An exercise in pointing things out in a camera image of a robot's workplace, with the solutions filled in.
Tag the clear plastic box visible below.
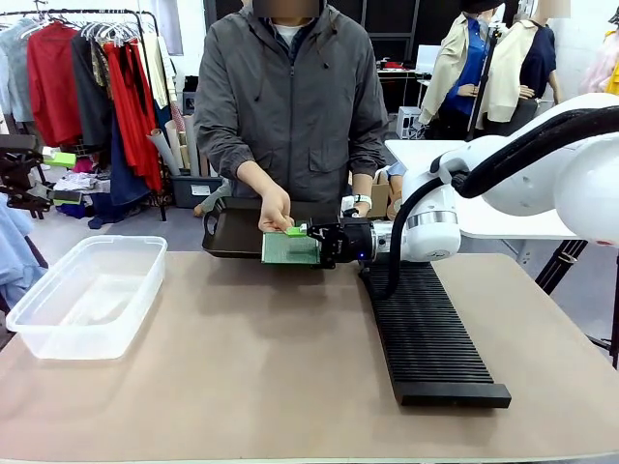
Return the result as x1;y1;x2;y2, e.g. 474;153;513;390
5;235;169;362

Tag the pile of clothes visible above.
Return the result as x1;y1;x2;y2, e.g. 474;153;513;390
50;168;115;218

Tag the long red dress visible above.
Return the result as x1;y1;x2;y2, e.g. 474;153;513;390
102;41;163;192

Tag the white table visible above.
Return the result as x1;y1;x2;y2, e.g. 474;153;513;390
384;137;581;243

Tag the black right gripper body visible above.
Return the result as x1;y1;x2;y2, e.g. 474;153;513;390
318;217;375;266

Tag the person's right hand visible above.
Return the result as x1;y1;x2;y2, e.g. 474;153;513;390
257;183;295;234

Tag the black slotted PCB rack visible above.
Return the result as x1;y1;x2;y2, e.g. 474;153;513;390
358;262;513;410

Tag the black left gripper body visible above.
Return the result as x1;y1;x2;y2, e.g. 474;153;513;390
0;133;52;221

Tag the light blue garment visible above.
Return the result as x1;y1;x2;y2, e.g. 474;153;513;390
0;18;38;125

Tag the person's left forearm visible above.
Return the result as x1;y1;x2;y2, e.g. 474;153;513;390
347;134;391;197

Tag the dark blue garment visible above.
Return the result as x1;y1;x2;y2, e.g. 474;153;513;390
109;115;152;210

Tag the person's right forearm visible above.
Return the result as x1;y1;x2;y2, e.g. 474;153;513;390
195;130;272;197

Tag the green PCB board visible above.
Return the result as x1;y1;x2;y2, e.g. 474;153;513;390
260;230;321;267

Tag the dark gray garment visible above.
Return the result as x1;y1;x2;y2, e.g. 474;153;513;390
71;31;115;152

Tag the white monitor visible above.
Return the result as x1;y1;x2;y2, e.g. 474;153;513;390
415;43;444;73

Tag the black table leg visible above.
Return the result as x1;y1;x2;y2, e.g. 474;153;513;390
534;239;589;296

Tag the black metal clothes rack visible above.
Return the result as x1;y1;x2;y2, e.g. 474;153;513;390
0;9;168;223

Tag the pink and yellow garment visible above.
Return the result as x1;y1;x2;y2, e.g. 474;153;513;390
582;28;619;96

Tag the red shirt on hanger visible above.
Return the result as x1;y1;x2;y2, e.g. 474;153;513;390
26;21;83;149

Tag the mannequin with blue shirt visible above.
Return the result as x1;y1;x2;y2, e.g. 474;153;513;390
418;0;499;141

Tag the light blue fabric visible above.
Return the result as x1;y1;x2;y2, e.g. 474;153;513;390
0;192;49;310

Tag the white crate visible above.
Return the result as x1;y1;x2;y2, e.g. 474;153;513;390
396;105;427;141

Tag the black plastic tray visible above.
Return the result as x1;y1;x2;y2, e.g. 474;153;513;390
201;195;339;260

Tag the gray storage bin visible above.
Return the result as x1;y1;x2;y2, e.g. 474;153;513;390
171;173;228;210

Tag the person in gray jacket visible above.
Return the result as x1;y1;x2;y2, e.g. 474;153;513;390
192;0;391;219

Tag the cardboard box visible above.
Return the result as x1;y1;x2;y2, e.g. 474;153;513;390
369;171;393;218

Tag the mannequin with navy shirt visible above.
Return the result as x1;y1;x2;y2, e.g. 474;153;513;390
483;0;562;136

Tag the black tripod pole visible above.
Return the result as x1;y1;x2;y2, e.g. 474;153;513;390
466;21;504;144

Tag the black chair back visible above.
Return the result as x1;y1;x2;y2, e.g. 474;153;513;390
483;99;541;139

